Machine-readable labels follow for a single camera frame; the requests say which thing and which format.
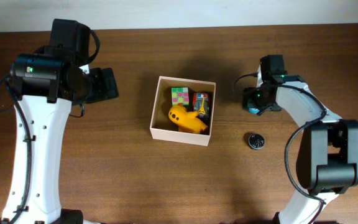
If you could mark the orange toy figure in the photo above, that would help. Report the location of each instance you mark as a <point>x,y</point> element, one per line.
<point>187,121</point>

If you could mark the black round cap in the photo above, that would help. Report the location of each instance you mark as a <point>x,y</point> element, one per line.
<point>256,141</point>

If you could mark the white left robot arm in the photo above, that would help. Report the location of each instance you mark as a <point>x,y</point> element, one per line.
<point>44,89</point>

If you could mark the pastel puzzle cube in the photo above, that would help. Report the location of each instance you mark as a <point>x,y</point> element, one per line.
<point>180,96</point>

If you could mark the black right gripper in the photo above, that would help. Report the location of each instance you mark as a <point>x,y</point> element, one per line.
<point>253,101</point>

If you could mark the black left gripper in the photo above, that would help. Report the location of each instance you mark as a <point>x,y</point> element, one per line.
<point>106,83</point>

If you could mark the red grey toy car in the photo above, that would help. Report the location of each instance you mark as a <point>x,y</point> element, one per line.
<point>201,104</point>

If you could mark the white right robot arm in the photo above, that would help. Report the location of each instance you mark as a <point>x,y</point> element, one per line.
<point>320,157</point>

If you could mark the blue ball with eyes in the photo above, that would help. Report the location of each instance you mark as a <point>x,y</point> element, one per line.
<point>253,110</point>

